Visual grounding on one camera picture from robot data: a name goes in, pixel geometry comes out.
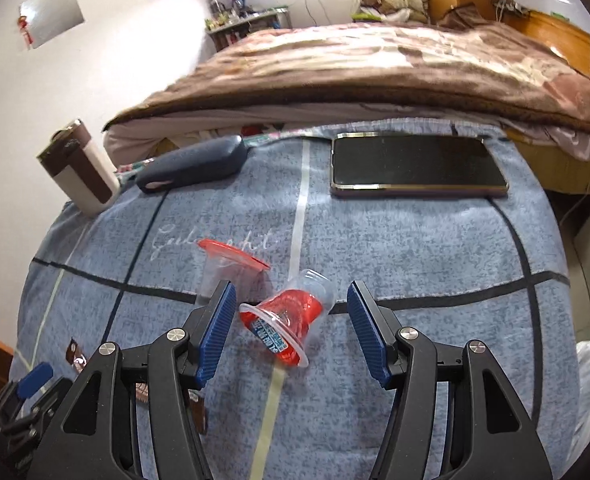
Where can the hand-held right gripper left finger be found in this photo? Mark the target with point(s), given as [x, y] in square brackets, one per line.
[217, 335]

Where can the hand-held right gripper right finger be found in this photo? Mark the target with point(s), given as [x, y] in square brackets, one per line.
[367, 330]

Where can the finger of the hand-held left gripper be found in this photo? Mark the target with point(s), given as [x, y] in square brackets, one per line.
[35, 379]
[52, 402]

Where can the red jelly cup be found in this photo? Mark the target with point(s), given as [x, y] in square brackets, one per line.
[290, 315]

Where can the clear cup with red rim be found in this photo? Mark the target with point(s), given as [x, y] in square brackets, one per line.
[215, 270]

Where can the black smartphone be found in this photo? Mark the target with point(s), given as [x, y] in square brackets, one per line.
[415, 165]

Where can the dark blue glasses case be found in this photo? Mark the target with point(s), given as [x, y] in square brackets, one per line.
[190, 165]

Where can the pale bed sheet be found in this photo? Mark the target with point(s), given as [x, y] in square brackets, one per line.
[175, 127]

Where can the bed with brown blanket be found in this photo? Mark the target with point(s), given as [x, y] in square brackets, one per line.
[350, 60]

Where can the cluttered desk shelf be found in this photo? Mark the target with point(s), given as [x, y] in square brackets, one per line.
[247, 25]

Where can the red hanging ornament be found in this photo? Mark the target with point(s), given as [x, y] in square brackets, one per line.
[25, 32]

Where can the wooden bed footboard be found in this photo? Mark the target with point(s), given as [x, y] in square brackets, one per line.
[560, 35]

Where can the white wall sheet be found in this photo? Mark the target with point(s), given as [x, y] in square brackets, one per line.
[55, 12]

